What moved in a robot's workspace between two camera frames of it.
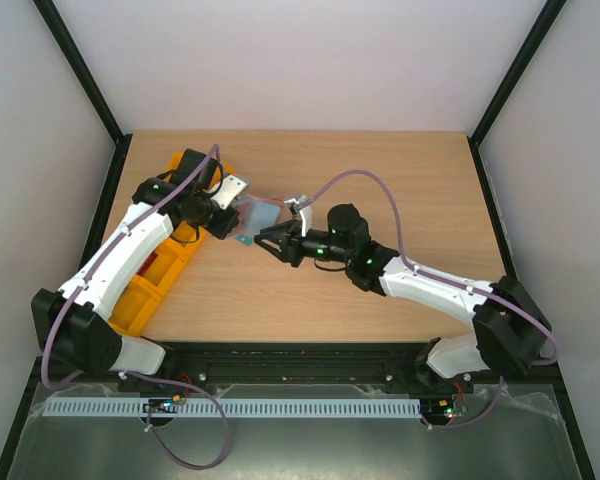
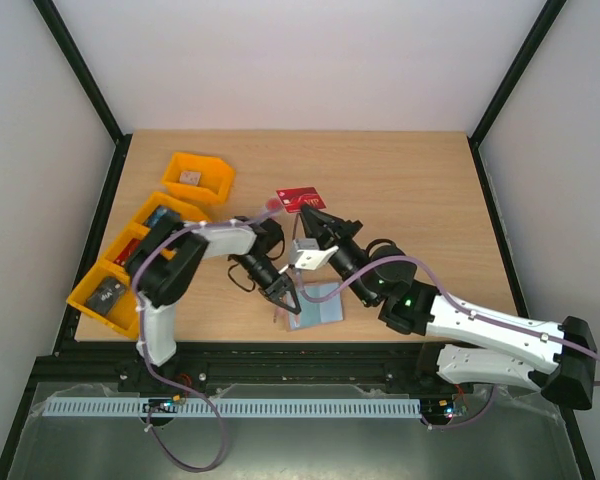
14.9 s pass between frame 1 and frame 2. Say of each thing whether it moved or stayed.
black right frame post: stayed
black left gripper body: moved
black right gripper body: moved
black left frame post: stayed
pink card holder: moved
